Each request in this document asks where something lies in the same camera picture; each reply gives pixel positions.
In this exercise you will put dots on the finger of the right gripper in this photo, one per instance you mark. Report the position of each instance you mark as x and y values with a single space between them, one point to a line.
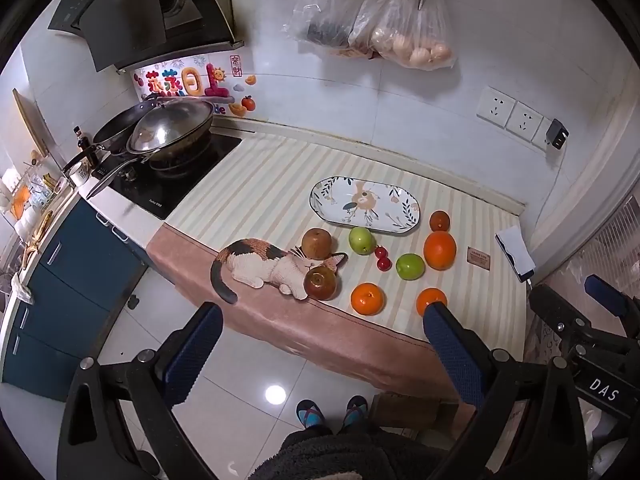
607 296

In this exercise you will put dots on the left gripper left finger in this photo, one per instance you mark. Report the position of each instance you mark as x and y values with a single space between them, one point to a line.
185 352

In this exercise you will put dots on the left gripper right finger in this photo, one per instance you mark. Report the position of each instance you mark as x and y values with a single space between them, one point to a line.
469 364

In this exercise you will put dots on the mandarin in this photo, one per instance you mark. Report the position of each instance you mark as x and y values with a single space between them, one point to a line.
427 297
367 299

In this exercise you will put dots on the green apple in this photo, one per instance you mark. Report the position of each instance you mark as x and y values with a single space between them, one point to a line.
410 266
361 241

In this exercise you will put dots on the large orange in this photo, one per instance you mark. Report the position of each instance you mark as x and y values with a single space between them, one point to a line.
440 250

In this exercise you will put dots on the red cherry tomato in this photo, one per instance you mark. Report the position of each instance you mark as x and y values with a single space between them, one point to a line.
381 253
384 264

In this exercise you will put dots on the small dark orange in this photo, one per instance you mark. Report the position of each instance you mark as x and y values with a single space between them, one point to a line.
439 221

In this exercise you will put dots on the dark brown apple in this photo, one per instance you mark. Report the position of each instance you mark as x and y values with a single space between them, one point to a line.
320 283

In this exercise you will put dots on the blue kitchen cabinet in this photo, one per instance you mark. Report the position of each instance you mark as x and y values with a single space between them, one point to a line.
80 282

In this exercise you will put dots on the right blue slipper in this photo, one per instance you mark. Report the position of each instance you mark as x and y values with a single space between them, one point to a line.
357 410

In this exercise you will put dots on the blue slipper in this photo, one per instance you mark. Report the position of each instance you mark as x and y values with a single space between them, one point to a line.
309 414
357 410

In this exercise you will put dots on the left blue slipper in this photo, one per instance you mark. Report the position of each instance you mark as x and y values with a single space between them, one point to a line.
309 414

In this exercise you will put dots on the black induction cooktop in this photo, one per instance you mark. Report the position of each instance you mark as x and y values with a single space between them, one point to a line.
158 187

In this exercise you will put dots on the black plug adapter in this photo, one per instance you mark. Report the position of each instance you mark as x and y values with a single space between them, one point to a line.
557 134

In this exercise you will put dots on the floral oval ceramic plate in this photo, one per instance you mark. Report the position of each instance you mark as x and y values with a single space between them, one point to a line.
357 203

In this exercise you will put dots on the steel wok with lid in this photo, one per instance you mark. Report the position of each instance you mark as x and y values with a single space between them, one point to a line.
172 133

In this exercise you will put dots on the black frying pan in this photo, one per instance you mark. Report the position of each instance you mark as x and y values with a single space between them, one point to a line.
113 136

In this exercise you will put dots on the dark sauce bottle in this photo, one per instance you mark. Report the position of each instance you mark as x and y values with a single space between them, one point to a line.
85 146

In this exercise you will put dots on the wooden cutting board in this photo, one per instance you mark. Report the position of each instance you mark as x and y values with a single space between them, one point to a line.
34 122

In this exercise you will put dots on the black range hood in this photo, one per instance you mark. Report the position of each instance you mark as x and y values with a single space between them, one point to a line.
131 33

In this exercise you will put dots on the plastic bag of eggs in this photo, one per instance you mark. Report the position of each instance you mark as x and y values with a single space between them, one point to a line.
411 33

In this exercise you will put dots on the plastic bag dark contents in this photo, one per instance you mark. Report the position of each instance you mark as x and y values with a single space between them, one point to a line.
324 24

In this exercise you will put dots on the white wall socket panel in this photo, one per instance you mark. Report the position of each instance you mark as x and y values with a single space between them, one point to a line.
513 116

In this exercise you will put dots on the colourful wall stickers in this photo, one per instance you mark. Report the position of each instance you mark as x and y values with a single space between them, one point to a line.
226 79

